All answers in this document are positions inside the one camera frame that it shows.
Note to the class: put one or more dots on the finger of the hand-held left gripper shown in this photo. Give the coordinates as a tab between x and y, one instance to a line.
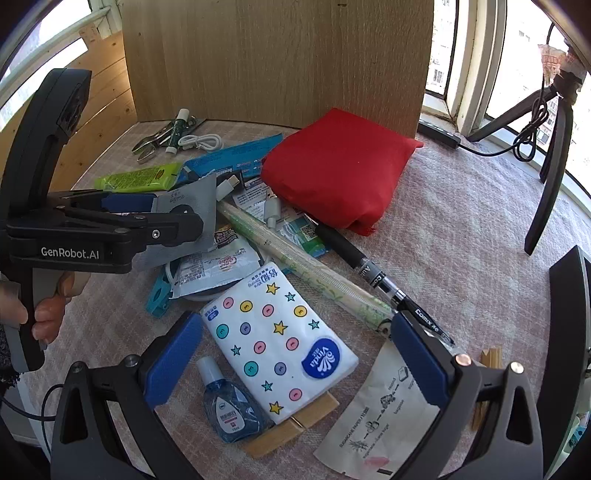
175	228
129	203

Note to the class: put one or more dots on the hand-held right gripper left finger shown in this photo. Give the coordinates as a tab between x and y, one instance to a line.
173	360

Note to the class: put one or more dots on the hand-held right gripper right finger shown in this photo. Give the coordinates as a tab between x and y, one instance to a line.
415	360

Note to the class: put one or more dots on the grey foil sachet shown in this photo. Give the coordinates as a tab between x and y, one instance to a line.
194	196

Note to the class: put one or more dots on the white blue card package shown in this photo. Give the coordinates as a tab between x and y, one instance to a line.
251	198

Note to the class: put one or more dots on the blue snack packet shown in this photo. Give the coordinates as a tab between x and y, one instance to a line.
231	157

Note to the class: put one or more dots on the person's left hand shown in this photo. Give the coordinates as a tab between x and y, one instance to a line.
46	316

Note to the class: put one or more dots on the green tube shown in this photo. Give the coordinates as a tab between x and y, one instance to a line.
138	178

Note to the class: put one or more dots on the white mask packet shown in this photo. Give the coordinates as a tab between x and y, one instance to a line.
217	267

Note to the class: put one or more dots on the metal pliers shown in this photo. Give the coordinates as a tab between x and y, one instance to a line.
147	145

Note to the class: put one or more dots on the blue plastic clip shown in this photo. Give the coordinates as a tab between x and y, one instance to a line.
159	297

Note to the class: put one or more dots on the white usb adapter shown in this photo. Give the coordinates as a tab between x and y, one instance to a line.
228	186

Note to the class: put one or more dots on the pale wooden sticks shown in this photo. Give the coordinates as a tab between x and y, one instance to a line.
490	357

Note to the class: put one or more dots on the blue eye drop bottle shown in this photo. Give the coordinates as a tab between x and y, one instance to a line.
231	410

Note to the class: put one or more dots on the brown paper sachet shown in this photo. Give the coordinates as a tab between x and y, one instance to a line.
369	424

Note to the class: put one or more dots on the green lip balm stick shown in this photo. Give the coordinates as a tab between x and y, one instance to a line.
177	131

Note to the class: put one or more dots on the star print tissue pack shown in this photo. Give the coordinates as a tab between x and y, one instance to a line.
277	341

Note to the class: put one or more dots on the black gel pen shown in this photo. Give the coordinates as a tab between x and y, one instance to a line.
355	258

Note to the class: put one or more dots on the wooden clothespin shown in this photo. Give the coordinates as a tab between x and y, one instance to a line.
277	441

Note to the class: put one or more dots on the paper-wrapped chopsticks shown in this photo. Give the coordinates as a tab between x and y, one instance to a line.
300	272

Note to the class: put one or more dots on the red cloth bag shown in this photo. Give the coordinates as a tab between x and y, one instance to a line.
337	166

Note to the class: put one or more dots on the wooden board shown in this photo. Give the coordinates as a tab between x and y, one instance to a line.
277	60

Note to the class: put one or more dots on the black tripod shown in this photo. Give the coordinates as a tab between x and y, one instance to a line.
551	184

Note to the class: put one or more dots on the black power strip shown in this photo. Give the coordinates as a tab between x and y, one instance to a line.
438	134

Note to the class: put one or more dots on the orange snack wrapper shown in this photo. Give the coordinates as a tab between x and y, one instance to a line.
551	60

